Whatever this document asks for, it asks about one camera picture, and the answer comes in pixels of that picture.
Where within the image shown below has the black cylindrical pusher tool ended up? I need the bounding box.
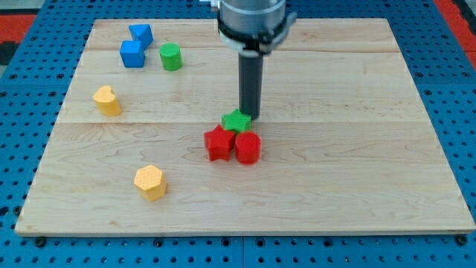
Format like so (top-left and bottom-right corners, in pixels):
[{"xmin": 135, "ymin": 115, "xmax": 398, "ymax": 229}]
[{"xmin": 239, "ymin": 54, "xmax": 263, "ymax": 120}]

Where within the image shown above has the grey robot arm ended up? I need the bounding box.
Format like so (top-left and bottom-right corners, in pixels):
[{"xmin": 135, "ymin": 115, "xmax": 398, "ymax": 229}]
[{"xmin": 208, "ymin": 0, "xmax": 298, "ymax": 120}]

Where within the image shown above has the yellow heart block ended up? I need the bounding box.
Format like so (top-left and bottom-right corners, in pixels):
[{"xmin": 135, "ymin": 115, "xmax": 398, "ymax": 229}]
[{"xmin": 93, "ymin": 85, "xmax": 122, "ymax": 116}]

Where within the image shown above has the green star block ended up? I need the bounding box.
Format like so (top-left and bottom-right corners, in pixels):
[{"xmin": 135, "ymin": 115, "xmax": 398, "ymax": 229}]
[{"xmin": 222, "ymin": 109, "xmax": 251, "ymax": 133}]

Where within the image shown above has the green cylinder block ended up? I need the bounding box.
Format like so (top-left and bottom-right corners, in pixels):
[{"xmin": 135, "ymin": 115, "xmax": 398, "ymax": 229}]
[{"xmin": 159, "ymin": 42, "xmax": 183, "ymax": 71}]

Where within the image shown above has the red cylinder block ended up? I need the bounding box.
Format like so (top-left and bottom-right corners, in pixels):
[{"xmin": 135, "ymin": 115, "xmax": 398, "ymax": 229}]
[{"xmin": 236, "ymin": 131, "xmax": 261, "ymax": 165}]

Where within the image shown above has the red star block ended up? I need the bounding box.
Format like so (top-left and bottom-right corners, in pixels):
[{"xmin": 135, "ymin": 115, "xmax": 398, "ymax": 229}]
[{"xmin": 204, "ymin": 125, "xmax": 236, "ymax": 162}]

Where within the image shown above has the blue triangle block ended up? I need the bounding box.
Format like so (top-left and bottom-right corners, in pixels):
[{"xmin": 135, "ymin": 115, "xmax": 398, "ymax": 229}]
[{"xmin": 129, "ymin": 24, "xmax": 154, "ymax": 50}]

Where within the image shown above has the blue cube block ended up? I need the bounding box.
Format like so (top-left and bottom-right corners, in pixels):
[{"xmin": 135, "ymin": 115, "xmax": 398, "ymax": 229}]
[{"xmin": 120, "ymin": 40, "xmax": 145, "ymax": 68}]

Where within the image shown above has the light wooden board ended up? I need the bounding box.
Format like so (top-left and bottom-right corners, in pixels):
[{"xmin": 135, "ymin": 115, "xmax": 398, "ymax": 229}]
[{"xmin": 16, "ymin": 19, "xmax": 475, "ymax": 237}]

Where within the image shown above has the yellow hexagon block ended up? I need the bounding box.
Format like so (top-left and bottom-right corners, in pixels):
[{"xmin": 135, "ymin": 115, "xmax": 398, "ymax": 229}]
[{"xmin": 134, "ymin": 165, "xmax": 167, "ymax": 202}]

